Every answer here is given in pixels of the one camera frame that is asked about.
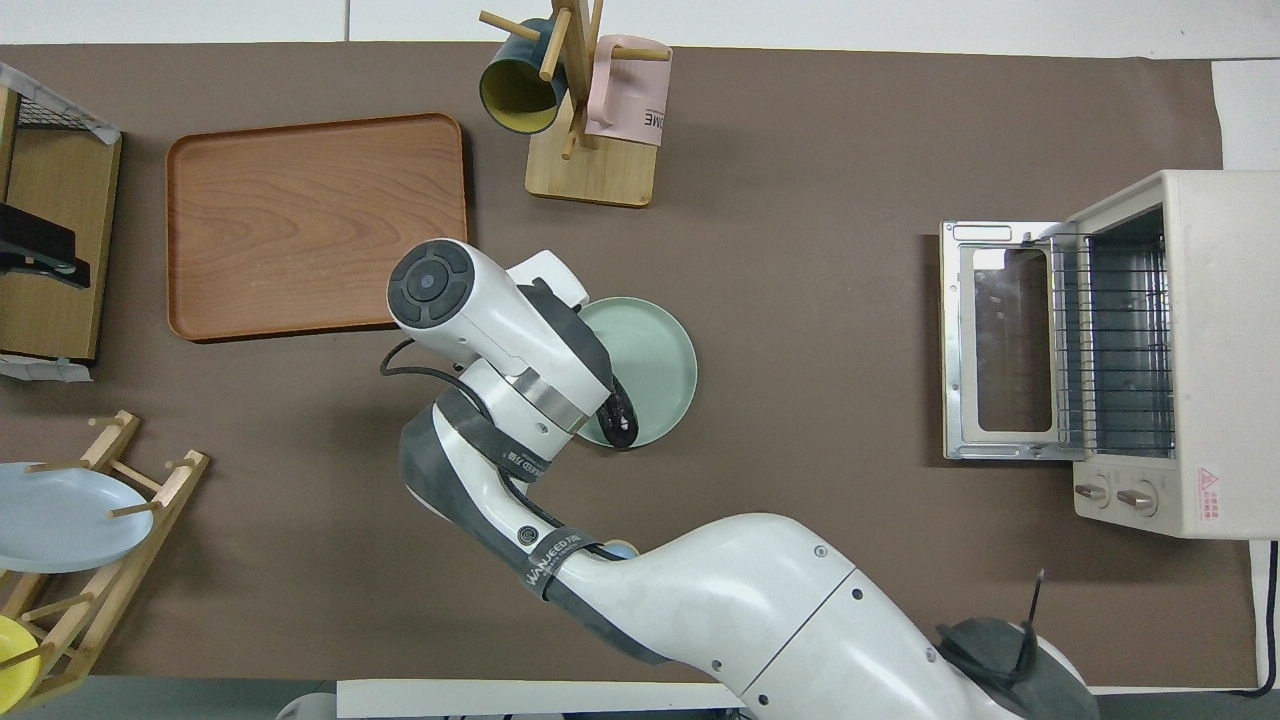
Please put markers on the brown table mat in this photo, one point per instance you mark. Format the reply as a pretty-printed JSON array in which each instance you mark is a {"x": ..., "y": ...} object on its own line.
[{"x": 800, "y": 150}]

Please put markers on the wooden mug tree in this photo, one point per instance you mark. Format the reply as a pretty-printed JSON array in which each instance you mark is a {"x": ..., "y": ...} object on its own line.
[{"x": 600, "y": 175}]

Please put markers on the red warning sticker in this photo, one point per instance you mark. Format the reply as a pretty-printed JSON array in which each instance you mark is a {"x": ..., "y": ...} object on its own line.
[{"x": 1210, "y": 495}]

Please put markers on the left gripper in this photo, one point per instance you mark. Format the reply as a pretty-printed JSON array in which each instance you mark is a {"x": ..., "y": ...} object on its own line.
[{"x": 30, "y": 235}]

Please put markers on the large silver oven knob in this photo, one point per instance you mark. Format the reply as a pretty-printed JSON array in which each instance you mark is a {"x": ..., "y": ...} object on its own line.
[{"x": 1138, "y": 499}]

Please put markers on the small silver oven knob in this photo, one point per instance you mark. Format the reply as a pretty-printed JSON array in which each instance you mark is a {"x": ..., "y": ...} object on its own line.
[{"x": 1092, "y": 493}]

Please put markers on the dark green mug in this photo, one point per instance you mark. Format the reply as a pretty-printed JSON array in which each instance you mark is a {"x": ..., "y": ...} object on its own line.
[{"x": 515, "y": 90}]

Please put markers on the wooden dish rack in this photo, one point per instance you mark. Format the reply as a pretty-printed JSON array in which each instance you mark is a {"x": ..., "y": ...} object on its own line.
[{"x": 100, "y": 590}]

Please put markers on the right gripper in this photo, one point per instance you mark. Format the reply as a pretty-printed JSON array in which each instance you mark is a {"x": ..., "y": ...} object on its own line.
[{"x": 560, "y": 300}]

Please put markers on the brown wooden tray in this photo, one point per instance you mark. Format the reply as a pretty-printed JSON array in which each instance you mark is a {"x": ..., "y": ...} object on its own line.
[{"x": 290, "y": 225}]

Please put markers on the white toaster oven body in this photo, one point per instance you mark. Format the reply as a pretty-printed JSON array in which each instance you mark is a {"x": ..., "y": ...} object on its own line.
[{"x": 1220, "y": 400}]

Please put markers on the pink mug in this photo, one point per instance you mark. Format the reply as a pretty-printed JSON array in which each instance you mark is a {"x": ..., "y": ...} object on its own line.
[{"x": 630, "y": 100}]

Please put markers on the wooden shelf unit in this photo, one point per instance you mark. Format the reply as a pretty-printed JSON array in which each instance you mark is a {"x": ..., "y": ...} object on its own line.
[{"x": 60, "y": 180}]

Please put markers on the green plate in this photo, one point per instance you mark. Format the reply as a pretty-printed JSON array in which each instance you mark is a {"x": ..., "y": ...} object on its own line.
[{"x": 655, "y": 365}]

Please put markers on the yellow plate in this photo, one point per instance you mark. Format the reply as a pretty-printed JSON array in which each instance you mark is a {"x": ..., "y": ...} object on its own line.
[{"x": 12, "y": 660}]

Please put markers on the light blue plate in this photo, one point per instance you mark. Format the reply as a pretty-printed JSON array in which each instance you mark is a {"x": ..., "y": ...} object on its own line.
[{"x": 60, "y": 520}]

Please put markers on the dark purple eggplant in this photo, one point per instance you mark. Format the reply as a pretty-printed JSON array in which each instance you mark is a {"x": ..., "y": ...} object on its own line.
[{"x": 623, "y": 432}]

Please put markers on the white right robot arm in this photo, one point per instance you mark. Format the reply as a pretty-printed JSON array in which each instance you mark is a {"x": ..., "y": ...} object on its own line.
[{"x": 720, "y": 600}]

